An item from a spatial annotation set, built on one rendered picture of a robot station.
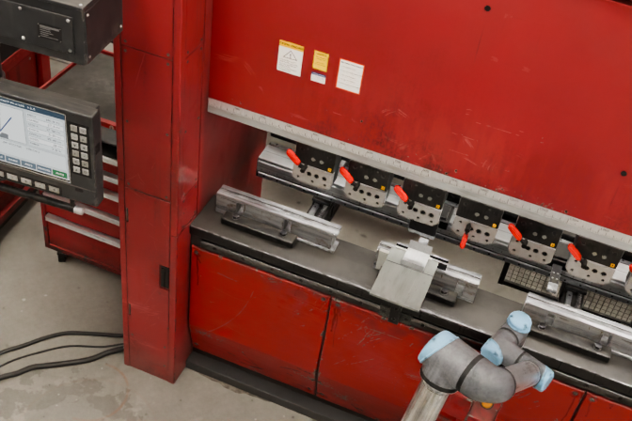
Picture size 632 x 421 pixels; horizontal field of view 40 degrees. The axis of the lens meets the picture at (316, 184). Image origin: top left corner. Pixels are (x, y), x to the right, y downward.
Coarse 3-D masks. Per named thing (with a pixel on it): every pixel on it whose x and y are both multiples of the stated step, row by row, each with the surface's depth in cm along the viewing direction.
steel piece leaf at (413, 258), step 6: (408, 252) 314; (414, 252) 314; (420, 252) 314; (408, 258) 311; (414, 258) 311; (420, 258) 312; (426, 258) 312; (408, 264) 307; (414, 264) 306; (420, 264) 310; (420, 270) 307
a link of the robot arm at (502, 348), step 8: (504, 328) 268; (496, 336) 266; (504, 336) 265; (512, 336) 266; (488, 344) 264; (496, 344) 263; (504, 344) 263; (512, 344) 263; (488, 352) 263; (496, 352) 261; (504, 352) 262; (512, 352) 261; (520, 352) 261; (496, 360) 262; (504, 360) 262; (512, 360) 261
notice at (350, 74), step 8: (344, 64) 276; (352, 64) 275; (360, 64) 274; (344, 72) 278; (352, 72) 276; (360, 72) 275; (344, 80) 279; (352, 80) 278; (360, 80) 277; (344, 88) 281; (352, 88) 280
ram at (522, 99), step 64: (256, 0) 274; (320, 0) 266; (384, 0) 258; (448, 0) 250; (512, 0) 243; (576, 0) 237; (256, 64) 289; (384, 64) 270; (448, 64) 262; (512, 64) 254; (576, 64) 247; (320, 128) 294; (384, 128) 284; (448, 128) 275; (512, 128) 267; (576, 128) 258; (512, 192) 280; (576, 192) 271
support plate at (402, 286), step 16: (400, 256) 312; (384, 272) 305; (400, 272) 306; (416, 272) 306; (432, 272) 307; (384, 288) 298; (400, 288) 299; (416, 288) 300; (400, 304) 294; (416, 304) 294
